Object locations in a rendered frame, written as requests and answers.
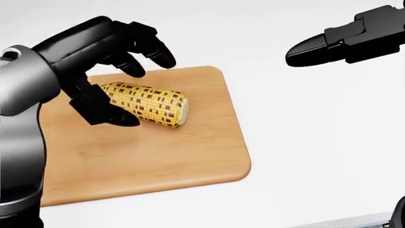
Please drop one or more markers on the wooden cutting board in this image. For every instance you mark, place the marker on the wooden cutting board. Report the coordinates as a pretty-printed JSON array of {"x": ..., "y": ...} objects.
[{"x": 152, "y": 152}]

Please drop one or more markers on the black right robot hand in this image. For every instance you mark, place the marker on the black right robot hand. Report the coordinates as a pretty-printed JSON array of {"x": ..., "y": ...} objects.
[{"x": 345, "y": 40}]

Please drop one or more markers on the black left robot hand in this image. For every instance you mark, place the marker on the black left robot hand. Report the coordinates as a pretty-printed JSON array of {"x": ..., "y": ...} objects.
[{"x": 85, "y": 50}]

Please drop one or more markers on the yellow corn cob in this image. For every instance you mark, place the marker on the yellow corn cob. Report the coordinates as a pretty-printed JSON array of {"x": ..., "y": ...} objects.
[{"x": 152, "y": 104}]

